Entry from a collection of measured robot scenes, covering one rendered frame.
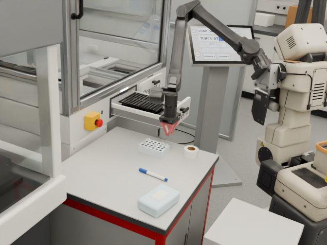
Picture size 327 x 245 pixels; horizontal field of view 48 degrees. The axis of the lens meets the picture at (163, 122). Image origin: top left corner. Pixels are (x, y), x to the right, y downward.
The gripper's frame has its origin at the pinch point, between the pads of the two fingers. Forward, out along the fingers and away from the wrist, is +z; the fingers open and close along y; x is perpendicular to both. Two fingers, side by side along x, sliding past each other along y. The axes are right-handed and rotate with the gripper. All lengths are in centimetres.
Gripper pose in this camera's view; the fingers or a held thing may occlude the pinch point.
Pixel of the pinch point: (169, 132)
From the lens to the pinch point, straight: 172.8
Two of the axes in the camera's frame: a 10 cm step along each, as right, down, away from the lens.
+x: 8.8, 2.3, -4.1
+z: -0.5, 9.1, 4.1
